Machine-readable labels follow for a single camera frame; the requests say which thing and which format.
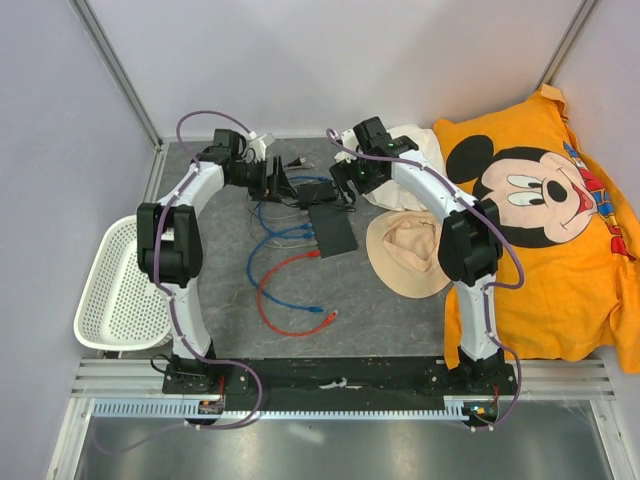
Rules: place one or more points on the white perforated plastic basket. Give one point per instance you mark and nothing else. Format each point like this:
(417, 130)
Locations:
(120, 308)

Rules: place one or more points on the black network switch box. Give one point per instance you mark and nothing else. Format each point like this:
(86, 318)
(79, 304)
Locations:
(332, 230)

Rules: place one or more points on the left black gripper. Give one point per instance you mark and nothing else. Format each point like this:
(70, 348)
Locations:
(277, 187)

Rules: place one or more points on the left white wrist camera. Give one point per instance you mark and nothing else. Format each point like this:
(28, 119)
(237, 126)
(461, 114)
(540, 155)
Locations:
(257, 146)

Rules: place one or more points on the grey slotted cable duct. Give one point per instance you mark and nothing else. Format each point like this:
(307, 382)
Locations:
(193, 409)

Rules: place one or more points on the orange Mickey Mouse cloth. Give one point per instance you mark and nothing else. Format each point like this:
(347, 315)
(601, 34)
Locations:
(571, 284)

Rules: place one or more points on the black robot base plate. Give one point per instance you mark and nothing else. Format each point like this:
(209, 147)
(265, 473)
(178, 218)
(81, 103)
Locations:
(427, 375)

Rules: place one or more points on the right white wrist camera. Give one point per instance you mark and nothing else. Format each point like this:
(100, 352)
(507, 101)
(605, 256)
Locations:
(348, 140)

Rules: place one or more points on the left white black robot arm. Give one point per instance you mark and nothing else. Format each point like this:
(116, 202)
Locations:
(170, 251)

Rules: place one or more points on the beige bucket hat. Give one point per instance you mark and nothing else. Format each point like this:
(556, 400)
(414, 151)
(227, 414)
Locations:
(402, 248)

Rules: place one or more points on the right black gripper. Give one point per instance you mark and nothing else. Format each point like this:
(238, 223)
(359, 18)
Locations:
(344, 172)

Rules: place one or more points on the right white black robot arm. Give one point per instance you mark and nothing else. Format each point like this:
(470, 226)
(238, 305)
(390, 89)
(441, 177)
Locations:
(470, 245)

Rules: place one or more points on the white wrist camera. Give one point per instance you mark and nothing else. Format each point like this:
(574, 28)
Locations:
(348, 140)
(257, 146)

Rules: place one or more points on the black power adapter with cord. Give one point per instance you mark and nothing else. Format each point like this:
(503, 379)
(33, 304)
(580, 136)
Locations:
(317, 190)

